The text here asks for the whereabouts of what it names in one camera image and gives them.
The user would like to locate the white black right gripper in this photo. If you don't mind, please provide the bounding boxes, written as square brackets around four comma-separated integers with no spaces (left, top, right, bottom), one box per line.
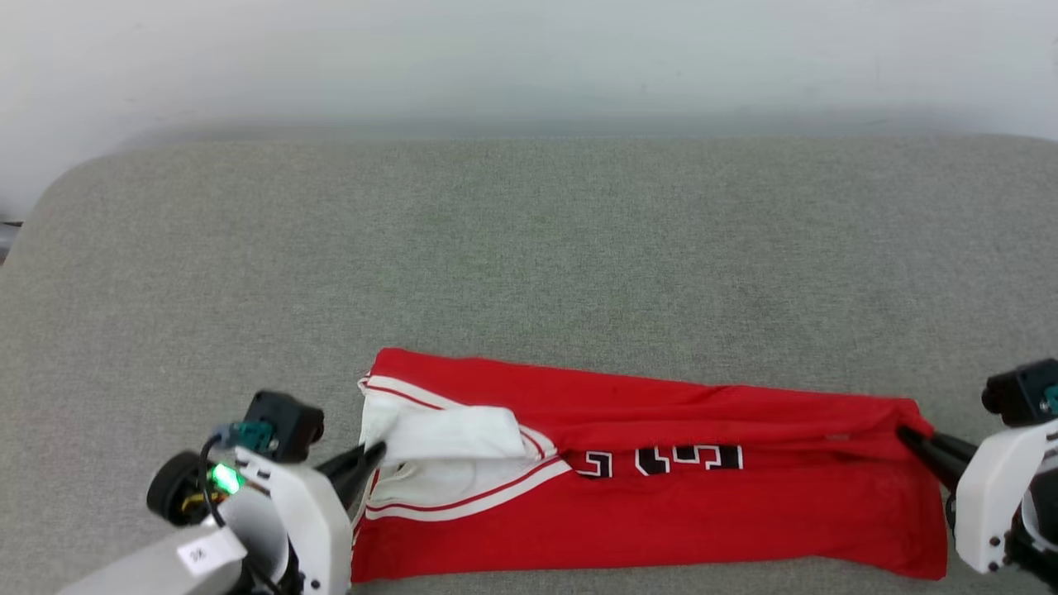
[896,420,1058,576]

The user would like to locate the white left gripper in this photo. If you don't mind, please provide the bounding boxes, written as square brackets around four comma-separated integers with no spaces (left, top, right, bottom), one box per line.
[207,440,388,595]

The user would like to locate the red basketball jersey white sleeves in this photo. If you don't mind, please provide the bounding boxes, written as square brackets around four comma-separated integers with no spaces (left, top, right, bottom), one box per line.
[350,347,950,584]

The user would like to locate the grey fabric sofa cushion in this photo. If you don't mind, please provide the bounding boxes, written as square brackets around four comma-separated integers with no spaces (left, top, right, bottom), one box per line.
[0,136,1058,595]

